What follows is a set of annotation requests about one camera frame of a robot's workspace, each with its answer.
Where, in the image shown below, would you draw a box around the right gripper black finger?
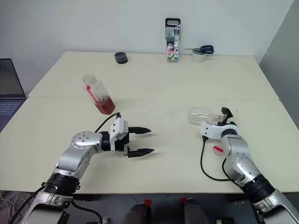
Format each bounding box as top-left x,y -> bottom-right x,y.
221,106 -> 235,123

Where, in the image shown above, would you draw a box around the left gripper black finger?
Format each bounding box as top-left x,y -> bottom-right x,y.
127,148 -> 156,160
128,126 -> 153,135

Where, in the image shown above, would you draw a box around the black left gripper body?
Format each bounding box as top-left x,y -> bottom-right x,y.
115,133 -> 131,156

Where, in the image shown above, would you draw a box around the clear wine glass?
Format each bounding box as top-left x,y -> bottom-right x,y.
188,106 -> 239,127

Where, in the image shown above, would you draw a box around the white bottle cap red tape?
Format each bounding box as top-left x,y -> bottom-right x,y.
213,145 -> 226,156

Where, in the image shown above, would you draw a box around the clear bottle with red liquid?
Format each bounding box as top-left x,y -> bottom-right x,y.
81,74 -> 116,115

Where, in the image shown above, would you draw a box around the dark rounded shape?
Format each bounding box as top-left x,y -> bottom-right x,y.
183,198 -> 210,224
121,203 -> 152,224

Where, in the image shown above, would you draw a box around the white tape roll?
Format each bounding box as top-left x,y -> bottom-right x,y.
191,49 -> 206,63

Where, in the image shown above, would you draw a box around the grey partition panel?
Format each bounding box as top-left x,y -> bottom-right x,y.
258,0 -> 299,132

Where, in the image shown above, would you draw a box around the marker pen pack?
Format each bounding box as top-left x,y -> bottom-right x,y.
165,18 -> 182,63

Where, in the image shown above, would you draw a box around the grey laptop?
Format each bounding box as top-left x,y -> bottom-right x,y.
0,58 -> 27,132

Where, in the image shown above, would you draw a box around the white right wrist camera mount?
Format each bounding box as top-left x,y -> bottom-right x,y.
200,120 -> 236,141

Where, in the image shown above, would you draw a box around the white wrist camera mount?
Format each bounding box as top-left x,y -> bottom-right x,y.
109,118 -> 129,154
200,120 -> 236,141

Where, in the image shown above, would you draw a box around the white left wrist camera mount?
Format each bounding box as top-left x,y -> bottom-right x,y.
109,118 -> 129,154

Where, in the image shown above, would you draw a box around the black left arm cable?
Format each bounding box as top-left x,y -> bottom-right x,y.
94,112 -> 122,133

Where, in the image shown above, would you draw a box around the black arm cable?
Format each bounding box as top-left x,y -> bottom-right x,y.
199,136 -> 235,182
94,112 -> 122,133

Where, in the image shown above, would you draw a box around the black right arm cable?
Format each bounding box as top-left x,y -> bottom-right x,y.
199,136 -> 235,182

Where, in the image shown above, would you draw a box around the blue handled scissors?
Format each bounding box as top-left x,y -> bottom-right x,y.
183,45 -> 214,55

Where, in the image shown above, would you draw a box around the white floor cable tangle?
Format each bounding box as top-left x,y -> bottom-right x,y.
0,190 -> 19,219

